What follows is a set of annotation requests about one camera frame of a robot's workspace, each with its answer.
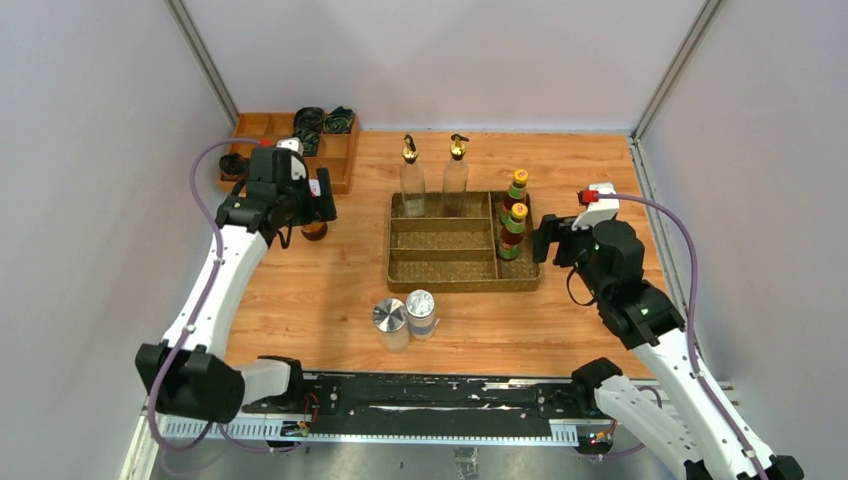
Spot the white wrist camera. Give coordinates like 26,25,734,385
276,137,304,156
571,182,620,231

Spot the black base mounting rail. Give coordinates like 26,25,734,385
242,372,612,441

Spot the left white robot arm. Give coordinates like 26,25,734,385
135,138,337,424

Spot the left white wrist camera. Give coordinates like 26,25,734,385
276,137,304,156

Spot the black coiled item outside tray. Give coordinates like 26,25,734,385
218,153,250,182

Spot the silver-lid spice jar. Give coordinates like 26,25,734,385
405,289,438,340
372,298,410,353

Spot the clear oil bottle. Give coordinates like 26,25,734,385
400,134,426,217

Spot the black coiled item top-middle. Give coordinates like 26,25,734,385
292,106,326,134

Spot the yellow-cap sauce bottle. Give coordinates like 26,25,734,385
496,202,529,261
499,169,529,223

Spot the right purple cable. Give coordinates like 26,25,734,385
592,192,770,480

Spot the red-lid sauce jar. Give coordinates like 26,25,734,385
301,222,329,242

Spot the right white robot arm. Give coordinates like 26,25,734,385
532,214,804,479

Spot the brownish glass oil bottle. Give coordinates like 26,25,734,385
442,133,469,217

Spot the left silver-lid spice jar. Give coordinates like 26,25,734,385
372,298,410,353

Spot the woven wicker divided tray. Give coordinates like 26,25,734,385
386,190,542,293

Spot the green coiled item top-right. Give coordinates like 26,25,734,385
323,106,356,135

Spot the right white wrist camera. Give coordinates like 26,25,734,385
571,182,620,231

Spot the right silver-lid spice jar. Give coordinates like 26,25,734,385
405,289,438,340

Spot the dark coiled item middle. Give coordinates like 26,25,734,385
293,129,321,157

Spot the wooden compartment tray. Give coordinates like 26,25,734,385
234,112,360,194

